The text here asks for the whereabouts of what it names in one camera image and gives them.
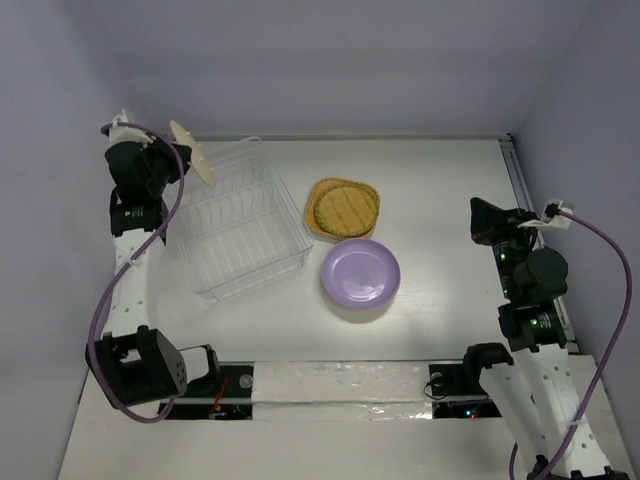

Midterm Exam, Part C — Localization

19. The pink round plate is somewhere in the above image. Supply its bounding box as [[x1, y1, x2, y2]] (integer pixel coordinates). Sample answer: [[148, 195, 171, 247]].
[[322, 293, 394, 315]]

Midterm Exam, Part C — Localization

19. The clear wire dish rack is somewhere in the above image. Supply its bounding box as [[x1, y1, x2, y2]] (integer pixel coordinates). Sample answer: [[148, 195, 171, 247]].
[[165, 136, 313, 303]]

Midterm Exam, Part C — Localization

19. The purple round plate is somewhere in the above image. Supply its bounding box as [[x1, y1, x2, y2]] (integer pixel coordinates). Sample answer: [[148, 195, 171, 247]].
[[321, 238, 401, 308]]

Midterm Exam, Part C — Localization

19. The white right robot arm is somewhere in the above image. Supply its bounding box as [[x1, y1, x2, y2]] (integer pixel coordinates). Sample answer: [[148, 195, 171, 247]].
[[460, 197, 627, 479]]

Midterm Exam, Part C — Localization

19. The small woven bamboo plate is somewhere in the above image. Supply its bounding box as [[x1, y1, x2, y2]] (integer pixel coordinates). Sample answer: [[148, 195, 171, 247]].
[[314, 183, 380, 238]]

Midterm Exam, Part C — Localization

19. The orange wooden round plate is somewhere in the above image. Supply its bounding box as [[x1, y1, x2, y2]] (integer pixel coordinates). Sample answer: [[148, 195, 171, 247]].
[[169, 120, 215, 188]]

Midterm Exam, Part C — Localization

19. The aluminium rail on table edge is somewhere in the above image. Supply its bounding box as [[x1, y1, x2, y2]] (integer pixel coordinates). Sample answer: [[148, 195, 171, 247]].
[[498, 137, 579, 356]]

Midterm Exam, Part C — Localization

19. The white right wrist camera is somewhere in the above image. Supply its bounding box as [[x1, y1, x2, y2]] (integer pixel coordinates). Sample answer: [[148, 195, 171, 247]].
[[517, 199, 574, 231]]

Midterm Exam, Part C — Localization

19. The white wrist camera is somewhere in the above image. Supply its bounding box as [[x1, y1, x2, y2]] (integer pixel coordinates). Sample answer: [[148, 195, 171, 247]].
[[517, 199, 574, 231], [100, 109, 152, 146]]

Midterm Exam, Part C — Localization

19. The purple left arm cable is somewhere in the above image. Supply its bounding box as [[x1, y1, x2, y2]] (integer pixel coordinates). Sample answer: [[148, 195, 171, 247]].
[[85, 119, 186, 425]]

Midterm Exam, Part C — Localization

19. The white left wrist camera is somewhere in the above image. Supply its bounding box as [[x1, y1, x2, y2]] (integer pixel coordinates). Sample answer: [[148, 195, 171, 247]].
[[100, 109, 152, 146]]

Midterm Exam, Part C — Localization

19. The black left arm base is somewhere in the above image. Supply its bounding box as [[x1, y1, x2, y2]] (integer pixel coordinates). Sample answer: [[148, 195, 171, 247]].
[[166, 362, 254, 421]]

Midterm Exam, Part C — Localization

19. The woven bamboo square plate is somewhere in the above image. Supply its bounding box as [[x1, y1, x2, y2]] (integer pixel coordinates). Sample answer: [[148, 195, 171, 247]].
[[304, 177, 379, 240]]

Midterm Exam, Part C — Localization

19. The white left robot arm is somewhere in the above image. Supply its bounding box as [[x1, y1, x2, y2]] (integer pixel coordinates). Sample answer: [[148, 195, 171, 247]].
[[85, 135, 222, 408]]

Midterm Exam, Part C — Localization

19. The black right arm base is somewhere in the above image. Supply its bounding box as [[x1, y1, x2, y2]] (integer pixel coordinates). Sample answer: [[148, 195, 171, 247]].
[[423, 363, 501, 420]]

